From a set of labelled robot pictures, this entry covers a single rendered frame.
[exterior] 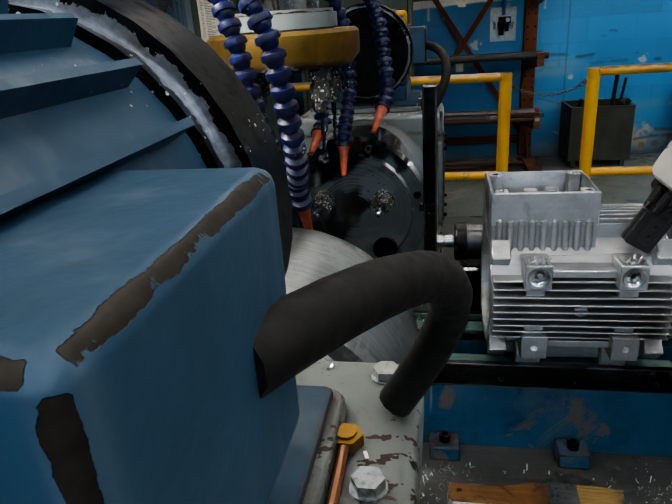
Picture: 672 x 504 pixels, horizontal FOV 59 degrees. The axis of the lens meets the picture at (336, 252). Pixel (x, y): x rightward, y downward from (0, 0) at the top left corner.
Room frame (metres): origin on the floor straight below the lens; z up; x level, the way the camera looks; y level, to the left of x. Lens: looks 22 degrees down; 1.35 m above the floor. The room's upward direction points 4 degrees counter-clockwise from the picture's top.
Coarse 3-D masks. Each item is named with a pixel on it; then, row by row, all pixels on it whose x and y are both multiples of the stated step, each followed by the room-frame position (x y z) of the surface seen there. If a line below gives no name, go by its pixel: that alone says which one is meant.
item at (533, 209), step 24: (504, 192) 0.65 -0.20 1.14; (528, 192) 0.65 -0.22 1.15; (552, 192) 0.64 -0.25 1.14; (576, 192) 0.63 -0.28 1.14; (600, 192) 0.63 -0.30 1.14; (504, 216) 0.65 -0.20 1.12; (528, 216) 0.64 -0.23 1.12; (552, 216) 0.64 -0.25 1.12; (576, 216) 0.63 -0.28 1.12; (528, 240) 0.64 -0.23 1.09; (552, 240) 0.63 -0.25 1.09; (576, 240) 0.63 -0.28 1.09
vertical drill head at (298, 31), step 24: (264, 0) 0.71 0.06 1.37; (288, 0) 0.70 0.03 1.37; (312, 0) 0.72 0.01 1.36; (288, 24) 0.68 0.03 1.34; (312, 24) 0.69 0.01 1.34; (336, 24) 0.73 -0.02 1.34; (216, 48) 0.69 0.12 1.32; (288, 48) 0.66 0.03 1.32; (312, 48) 0.67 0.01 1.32; (336, 48) 0.68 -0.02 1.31; (264, 72) 0.67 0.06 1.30; (312, 72) 0.69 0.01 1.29; (336, 72) 0.76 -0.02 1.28; (264, 96) 0.79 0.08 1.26; (312, 96) 0.70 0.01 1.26; (336, 96) 0.77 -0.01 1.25; (336, 120) 0.78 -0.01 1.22
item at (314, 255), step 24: (312, 240) 0.50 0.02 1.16; (336, 240) 0.51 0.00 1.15; (288, 264) 0.44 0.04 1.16; (312, 264) 0.45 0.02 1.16; (336, 264) 0.46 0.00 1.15; (288, 288) 0.40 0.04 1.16; (408, 312) 0.49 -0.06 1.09; (360, 336) 0.38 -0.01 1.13; (384, 336) 0.40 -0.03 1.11; (408, 336) 0.45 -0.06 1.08; (336, 360) 0.35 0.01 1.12; (360, 360) 0.35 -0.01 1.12; (384, 360) 0.38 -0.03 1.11
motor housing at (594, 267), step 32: (608, 224) 0.64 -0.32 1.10; (512, 256) 0.64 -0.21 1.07; (576, 256) 0.62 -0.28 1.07; (608, 256) 0.62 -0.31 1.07; (512, 288) 0.61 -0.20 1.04; (576, 288) 0.60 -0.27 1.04; (608, 288) 0.59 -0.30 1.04; (512, 320) 0.61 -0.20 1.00; (544, 320) 0.60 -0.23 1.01; (576, 320) 0.59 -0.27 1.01; (608, 320) 0.58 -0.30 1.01; (640, 320) 0.58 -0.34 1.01; (576, 352) 0.63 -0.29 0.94
